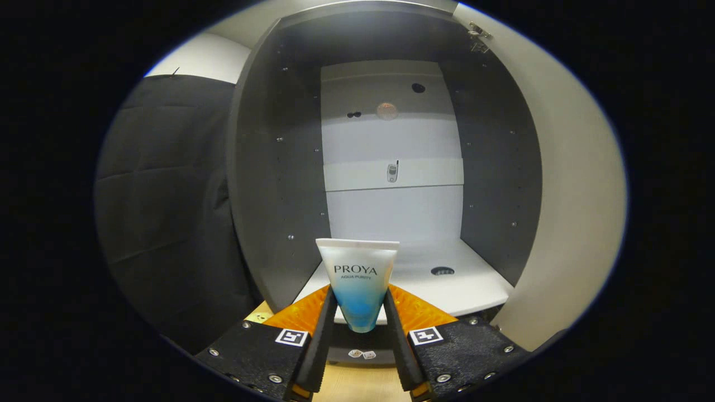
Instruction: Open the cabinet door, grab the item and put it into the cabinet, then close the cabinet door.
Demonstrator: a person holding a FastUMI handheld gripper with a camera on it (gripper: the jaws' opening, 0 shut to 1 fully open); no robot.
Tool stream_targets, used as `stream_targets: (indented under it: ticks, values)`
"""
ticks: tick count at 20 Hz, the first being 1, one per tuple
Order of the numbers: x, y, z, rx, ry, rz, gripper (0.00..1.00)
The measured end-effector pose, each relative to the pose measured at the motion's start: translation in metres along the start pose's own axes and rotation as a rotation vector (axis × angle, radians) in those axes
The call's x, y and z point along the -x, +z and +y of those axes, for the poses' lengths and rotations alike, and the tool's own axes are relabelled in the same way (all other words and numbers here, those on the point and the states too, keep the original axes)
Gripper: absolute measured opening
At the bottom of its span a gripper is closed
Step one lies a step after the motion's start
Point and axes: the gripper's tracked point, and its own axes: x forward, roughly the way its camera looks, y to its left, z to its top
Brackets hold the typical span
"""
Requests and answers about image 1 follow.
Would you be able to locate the black backdrop cloth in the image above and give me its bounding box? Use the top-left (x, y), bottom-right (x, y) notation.
top-left (94, 74), bottom-right (263, 355)

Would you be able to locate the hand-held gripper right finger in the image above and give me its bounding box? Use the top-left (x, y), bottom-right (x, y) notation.
top-left (383, 284), bottom-right (531, 402)

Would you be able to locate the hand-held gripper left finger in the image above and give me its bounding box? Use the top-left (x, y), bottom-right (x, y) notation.
top-left (194, 284), bottom-right (339, 402)

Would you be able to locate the blue and white tube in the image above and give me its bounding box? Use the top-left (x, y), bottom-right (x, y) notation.
top-left (316, 238), bottom-right (401, 334)

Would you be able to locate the dark grey cabinet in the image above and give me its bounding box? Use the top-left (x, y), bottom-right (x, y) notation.
top-left (226, 0), bottom-right (544, 366)

